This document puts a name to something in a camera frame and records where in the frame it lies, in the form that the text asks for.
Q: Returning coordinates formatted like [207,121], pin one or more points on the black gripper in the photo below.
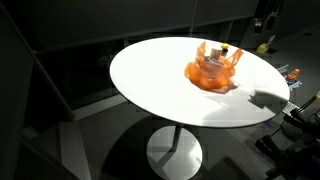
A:
[272,18]

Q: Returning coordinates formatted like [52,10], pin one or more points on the dark bottle with yellow cap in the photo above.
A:
[225,49]

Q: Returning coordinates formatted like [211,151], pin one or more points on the orange plastic bag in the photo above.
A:
[210,75]

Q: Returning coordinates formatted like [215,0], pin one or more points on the white card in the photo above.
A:
[271,40]

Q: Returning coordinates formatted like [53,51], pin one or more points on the yellow object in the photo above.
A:
[262,48]

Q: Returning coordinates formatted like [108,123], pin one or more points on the blue flat pack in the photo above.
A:
[294,84]

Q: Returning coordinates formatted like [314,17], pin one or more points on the perforated metal plate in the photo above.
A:
[290,108]

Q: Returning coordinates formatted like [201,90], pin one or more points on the white round table pedestal base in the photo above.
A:
[174,154]

